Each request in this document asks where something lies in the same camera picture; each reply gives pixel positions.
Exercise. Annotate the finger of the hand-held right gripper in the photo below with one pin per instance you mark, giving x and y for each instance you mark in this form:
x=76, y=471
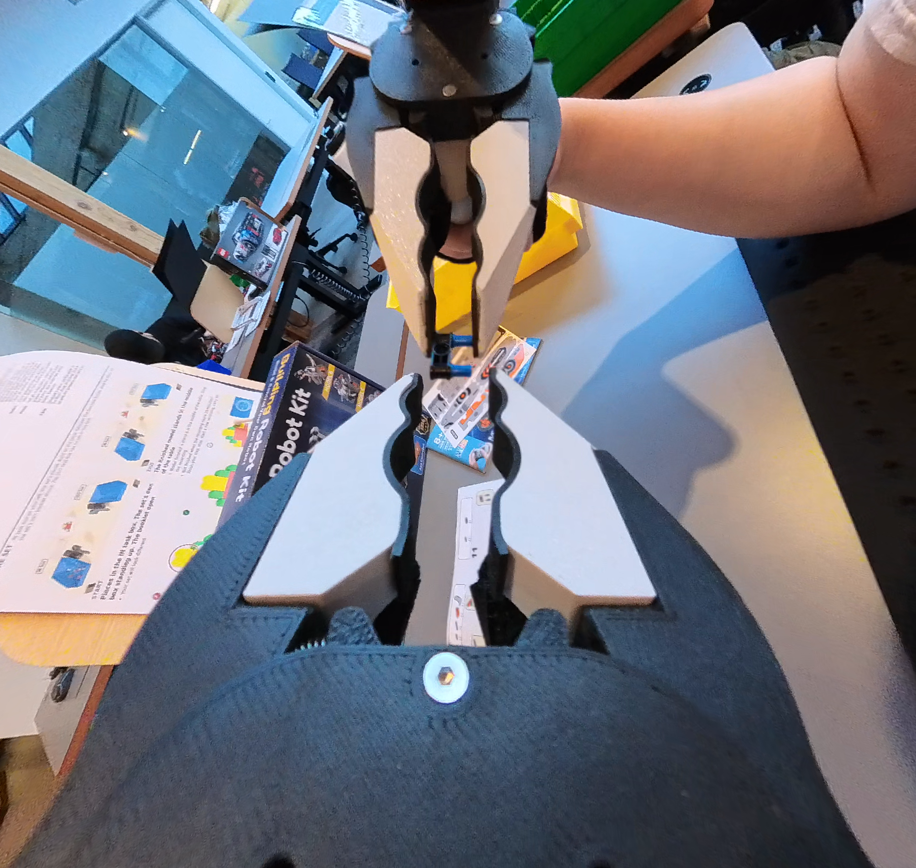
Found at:
x=512, y=195
x=397, y=210

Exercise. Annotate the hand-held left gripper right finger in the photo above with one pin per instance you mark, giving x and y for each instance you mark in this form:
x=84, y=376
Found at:
x=565, y=524

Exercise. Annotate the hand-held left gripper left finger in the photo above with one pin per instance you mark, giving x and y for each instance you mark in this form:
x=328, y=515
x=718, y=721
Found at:
x=336, y=524

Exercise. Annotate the small black blue connector piece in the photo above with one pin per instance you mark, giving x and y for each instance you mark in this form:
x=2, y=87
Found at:
x=451, y=356

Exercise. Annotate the person's right forearm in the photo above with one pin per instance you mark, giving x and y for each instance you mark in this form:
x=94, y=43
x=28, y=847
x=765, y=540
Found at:
x=715, y=145

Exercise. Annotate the grey desk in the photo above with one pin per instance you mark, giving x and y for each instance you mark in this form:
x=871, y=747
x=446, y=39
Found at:
x=644, y=296

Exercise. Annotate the white printed task sheet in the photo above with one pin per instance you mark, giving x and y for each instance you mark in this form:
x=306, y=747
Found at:
x=107, y=467

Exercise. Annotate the yellow plastic bin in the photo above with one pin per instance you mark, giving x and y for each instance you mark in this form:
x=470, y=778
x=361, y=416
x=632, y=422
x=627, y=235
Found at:
x=551, y=238

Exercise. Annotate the open instruction manual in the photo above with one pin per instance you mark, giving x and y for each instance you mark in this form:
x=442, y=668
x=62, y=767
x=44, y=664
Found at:
x=472, y=524

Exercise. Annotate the blue robot kit box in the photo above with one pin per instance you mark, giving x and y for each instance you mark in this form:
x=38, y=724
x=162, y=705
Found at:
x=300, y=410

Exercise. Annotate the toy car box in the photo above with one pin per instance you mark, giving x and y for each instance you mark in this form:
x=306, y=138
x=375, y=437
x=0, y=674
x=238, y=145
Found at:
x=250, y=242

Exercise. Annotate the green plastic bins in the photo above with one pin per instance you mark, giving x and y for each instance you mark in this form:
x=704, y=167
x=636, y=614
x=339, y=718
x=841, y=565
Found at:
x=608, y=9

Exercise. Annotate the small blue booklet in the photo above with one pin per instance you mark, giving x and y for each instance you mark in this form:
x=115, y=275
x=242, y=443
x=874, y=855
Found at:
x=512, y=356

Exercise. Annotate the white sticker sheet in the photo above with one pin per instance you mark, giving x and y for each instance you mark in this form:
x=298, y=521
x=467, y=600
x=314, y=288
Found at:
x=458, y=403

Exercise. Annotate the green bin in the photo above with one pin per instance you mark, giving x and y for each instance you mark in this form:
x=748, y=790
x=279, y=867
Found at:
x=665, y=45

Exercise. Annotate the black perforated board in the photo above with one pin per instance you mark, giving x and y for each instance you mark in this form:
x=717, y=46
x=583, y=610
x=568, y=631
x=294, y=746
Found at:
x=844, y=381

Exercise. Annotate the person's light shirt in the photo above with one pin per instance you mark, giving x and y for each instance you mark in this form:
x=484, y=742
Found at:
x=894, y=9

